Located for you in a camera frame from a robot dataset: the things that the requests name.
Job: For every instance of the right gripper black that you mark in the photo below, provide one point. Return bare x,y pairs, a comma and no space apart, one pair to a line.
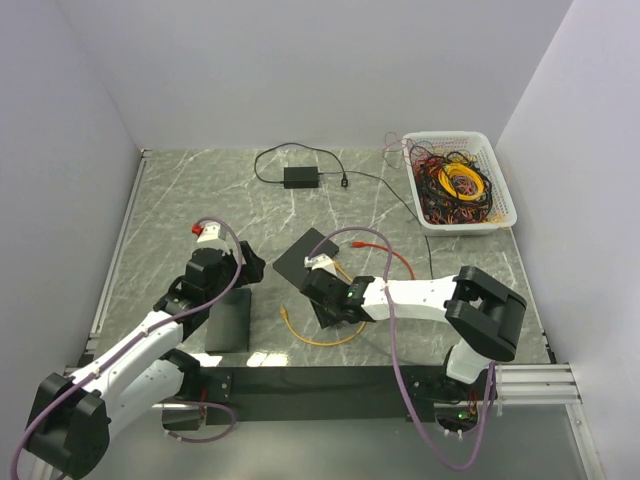
324,318

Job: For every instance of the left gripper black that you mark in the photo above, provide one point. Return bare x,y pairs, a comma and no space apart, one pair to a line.
253,267

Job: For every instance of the black network switch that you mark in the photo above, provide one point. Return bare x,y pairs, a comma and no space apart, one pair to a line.
290,265

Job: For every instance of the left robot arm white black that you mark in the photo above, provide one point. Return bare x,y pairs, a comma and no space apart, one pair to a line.
73,418

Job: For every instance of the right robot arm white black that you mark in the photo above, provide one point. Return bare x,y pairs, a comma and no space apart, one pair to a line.
486,314

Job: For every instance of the black flat box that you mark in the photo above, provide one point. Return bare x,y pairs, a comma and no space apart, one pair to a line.
228,326

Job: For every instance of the black power adapter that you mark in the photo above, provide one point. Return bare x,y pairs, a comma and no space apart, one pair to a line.
307,177

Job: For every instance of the white plastic basket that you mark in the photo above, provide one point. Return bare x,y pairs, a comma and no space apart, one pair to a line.
456,183

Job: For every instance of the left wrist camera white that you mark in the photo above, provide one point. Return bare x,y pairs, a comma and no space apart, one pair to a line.
209,232

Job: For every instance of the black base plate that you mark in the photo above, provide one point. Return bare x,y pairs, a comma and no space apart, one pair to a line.
337,392

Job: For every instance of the aluminium rail frame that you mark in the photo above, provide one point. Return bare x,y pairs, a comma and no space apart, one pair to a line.
537,384

